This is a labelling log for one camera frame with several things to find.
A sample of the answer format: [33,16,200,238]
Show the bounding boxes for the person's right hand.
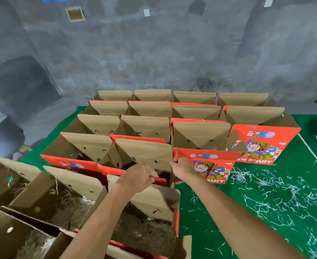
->
[169,157,201,185]

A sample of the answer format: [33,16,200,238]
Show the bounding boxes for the person's left hand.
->
[114,163,160,196]

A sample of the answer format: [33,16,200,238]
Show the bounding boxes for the group of red fruit boxes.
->
[40,89,302,186]

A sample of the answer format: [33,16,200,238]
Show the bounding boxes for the person's right forearm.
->
[188,172,305,259]

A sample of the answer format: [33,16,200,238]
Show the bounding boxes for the person's left forearm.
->
[58,188,135,259]

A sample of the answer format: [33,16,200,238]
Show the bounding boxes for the grey plastic chair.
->
[0,116,26,164]

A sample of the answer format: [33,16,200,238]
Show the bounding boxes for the yellow framed wall plate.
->
[65,6,86,23]

